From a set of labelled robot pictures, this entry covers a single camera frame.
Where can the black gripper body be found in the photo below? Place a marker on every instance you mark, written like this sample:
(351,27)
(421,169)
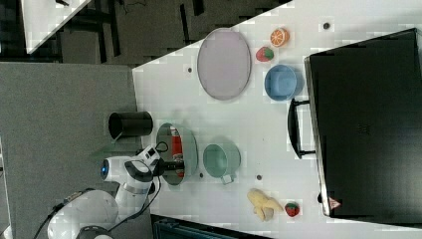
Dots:
(159,167)

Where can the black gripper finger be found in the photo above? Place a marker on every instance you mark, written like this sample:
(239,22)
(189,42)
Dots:
(174,165)

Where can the red plush ketchup bottle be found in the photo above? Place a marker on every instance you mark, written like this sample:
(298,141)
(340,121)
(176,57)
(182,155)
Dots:
(176,149)

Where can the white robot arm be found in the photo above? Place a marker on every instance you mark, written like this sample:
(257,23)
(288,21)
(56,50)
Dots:
(94,213)

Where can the green oval strainer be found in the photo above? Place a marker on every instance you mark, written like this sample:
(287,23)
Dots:
(190,153)

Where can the green mug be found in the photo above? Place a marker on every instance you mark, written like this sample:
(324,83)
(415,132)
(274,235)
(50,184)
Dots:
(222,160)

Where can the black cylinder cup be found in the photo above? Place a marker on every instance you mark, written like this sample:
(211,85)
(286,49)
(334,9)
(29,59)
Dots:
(130,124)

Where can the plush peeled banana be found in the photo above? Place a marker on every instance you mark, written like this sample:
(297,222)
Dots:
(264,206)

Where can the lilac oval plate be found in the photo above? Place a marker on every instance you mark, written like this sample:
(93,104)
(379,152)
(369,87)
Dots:
(224,64)

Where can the plush strawberry near banana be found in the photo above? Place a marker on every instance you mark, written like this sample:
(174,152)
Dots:
(292,209)

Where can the blue bowl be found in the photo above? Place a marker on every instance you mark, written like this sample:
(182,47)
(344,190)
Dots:
(283,83)

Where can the plush strawberry near plate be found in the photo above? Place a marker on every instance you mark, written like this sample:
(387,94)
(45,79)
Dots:
(265,54)

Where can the plush orange slice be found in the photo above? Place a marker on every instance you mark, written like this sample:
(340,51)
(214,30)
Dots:
(279,37)

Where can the black toaster oven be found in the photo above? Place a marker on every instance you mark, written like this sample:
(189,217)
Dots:
(366,110)

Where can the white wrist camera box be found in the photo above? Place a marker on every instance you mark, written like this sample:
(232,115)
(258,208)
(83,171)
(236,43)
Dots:
(149,155)

